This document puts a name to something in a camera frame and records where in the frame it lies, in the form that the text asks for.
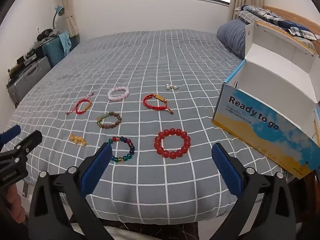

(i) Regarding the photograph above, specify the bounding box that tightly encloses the pink bead bracelet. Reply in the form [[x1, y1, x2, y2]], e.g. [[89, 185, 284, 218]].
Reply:
[[107, 86, 130, 102]]

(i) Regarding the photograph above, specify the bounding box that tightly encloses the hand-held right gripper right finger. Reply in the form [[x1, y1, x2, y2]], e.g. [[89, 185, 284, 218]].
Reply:
[[211, 142, 298, 240]]

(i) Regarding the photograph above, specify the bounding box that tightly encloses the wooden headboard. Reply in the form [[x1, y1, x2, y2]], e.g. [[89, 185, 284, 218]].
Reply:
[[262, 5, 320, 37]]

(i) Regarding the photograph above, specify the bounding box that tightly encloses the teal desk lamp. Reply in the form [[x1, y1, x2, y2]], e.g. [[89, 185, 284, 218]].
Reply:
[[52, 5, 66, 31]]

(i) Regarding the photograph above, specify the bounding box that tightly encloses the teal suitcase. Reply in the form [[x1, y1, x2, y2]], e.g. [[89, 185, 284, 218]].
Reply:
[[41, 34, 73, 68]]

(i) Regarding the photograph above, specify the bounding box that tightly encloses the yellow bead bracelet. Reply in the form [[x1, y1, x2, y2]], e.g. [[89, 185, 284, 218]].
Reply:
[[69, 133, 87, 146]]

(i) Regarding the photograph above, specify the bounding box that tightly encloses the red and pink cord bracelet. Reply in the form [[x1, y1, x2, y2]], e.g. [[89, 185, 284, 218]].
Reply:
[[65, 92, 95, 116]]

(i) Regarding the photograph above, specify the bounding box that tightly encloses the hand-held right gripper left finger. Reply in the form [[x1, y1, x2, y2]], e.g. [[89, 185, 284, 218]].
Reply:
[[29, 143, 113, 240]]

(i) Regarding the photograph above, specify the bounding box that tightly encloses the grey suitcase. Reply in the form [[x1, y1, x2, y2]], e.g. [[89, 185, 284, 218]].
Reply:
[[7, 56, 52, 107]]

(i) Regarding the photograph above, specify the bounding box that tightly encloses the multicolour bead bracelet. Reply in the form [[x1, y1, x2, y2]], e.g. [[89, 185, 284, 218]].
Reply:
[[107, 136, 136, 163]]

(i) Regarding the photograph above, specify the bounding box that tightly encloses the red bead bracelet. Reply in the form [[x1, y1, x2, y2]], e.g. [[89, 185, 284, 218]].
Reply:
[[154, 128, 191, 159]]

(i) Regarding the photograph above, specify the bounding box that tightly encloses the red cord bracelet gold bar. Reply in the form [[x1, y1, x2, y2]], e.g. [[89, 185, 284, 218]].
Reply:
[[143, 93, 174, 116]]

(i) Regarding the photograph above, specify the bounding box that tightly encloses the blue striped pillow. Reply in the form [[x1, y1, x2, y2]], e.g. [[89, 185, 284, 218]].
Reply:
[[216, 19, 251, 53]]

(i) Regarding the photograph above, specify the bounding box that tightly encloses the brown wooden bead bracelet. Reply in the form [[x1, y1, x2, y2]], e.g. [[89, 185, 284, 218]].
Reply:
[[97, 111, 122, 129]]

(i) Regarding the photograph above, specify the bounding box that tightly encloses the blue plaid pillow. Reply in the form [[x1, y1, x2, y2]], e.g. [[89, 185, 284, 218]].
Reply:
[[234, 4, 320, 41]]

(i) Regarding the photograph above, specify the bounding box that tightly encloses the dark clutter pile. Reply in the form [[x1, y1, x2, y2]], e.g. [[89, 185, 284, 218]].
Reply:
[[36, 27, 60, 42]]

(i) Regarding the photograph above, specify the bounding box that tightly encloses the teal cloth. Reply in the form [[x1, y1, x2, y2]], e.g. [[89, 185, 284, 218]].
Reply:
[[58, 32, 73, 55]]

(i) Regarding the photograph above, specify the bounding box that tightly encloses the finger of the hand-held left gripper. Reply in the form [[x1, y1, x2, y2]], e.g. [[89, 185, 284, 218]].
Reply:
[[0, 124, 22, 144], [0, 130, 43, 166]]

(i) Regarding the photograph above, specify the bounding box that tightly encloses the person's left hand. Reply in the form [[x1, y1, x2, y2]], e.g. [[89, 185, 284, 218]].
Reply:
[[6, 182, 22, 225]]

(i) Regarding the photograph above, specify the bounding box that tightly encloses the white cardboard box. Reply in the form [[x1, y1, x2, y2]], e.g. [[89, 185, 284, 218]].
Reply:
[[212, 20, 320, 180]]

